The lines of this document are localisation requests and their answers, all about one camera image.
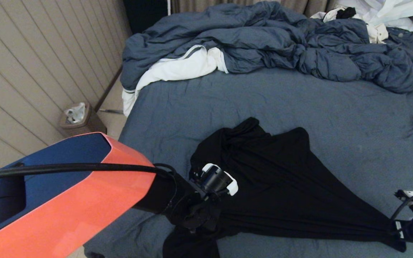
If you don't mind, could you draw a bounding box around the black t-shirt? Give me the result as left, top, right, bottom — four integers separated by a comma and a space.
163, 117, 407, 258

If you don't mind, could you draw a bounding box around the white duvet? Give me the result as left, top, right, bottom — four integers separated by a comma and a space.
122, 45, 229, 118

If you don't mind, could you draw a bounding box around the brown trash bin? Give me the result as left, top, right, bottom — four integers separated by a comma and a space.
59, 102, 107, 138

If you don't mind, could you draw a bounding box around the crumpled blue duvet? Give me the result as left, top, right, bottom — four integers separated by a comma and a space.
120, 0, 413, 94

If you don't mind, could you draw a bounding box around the beige curtain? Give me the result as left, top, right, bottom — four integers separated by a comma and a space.
171, 0, 340, 15

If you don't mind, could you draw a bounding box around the black tall furniture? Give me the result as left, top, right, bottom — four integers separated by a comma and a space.
122, 0, 169, 34

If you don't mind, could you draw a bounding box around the white crumpled shirt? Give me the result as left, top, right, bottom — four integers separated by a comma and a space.
310, 0, 413, 44

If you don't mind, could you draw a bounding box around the small black fabric item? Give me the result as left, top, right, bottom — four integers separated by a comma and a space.
336, 7, 356, 20

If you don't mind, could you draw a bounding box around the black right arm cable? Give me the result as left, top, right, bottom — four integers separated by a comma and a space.
389, 191, 413, 235

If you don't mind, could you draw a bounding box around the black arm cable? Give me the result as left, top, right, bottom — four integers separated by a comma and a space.
389, 191, 413, 235
0, 162, 176, 182

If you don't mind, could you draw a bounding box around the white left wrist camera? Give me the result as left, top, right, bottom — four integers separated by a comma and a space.
192, 163, 238, 197

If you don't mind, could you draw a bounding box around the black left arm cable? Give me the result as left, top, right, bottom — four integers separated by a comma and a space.
0, 162, 176, 182

